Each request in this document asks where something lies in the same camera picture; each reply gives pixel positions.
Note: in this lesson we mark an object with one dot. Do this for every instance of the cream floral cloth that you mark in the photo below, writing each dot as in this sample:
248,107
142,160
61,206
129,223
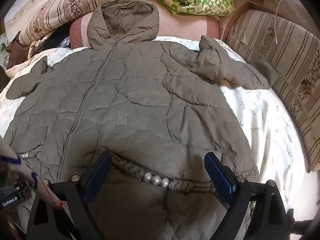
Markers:
37,46

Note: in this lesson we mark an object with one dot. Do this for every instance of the brown cloth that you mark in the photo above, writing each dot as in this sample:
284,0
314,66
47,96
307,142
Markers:
15,52

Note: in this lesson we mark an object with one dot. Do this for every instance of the pink striped blanket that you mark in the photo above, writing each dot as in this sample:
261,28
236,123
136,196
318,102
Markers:
180,27

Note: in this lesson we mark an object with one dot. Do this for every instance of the green patterned quilt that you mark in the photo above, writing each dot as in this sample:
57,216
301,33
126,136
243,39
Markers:
190,0

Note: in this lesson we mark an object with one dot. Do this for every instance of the white leaf-print bed sheet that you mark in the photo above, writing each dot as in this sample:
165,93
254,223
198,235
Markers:
262,130

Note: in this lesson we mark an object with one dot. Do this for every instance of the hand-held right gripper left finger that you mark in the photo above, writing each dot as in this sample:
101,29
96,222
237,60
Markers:
98,177

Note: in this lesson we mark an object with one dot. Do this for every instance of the black cloth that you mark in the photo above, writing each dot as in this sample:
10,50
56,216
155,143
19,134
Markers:
53,41

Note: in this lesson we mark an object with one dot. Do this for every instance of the clear plastic bag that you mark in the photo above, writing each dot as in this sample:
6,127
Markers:
65,42

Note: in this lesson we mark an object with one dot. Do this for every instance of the olive quilted hooded jacket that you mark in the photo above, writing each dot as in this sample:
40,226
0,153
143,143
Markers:
140,100

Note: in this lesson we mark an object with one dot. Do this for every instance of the striped floral pillow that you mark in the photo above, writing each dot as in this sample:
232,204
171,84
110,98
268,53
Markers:
62,5

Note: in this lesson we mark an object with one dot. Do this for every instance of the striped floral cushion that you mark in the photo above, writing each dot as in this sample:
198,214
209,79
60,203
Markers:
287,55

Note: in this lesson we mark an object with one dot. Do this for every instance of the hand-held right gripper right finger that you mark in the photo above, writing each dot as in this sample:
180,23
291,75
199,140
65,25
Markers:
220,180

